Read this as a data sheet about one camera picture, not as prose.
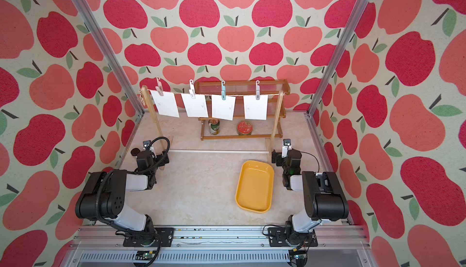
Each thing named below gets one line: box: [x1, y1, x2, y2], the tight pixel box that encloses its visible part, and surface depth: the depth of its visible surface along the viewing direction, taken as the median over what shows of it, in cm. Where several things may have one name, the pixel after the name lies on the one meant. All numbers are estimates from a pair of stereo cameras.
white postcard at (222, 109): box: [211, 94, 237, 121], surface depth 74 cm
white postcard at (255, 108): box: [243, 94, 269, 121], surface depth 73 cm
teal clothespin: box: [221, 80, 227, 101], surface depth 67 cm
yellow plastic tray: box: [235, 159, 275, 214], surface depth 90 cm
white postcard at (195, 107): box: [180, 92, 209, 118], surface depth 74 cm
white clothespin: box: [188, 78, 196, 99], surface depth 68 cm
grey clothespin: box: [255, 80, 261, 101], surface depth 66 cm
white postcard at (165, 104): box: [149, 89, 180, 118], surface depth 74 cm
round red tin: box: [236, 120, 254, 136], surface depth 110 cm
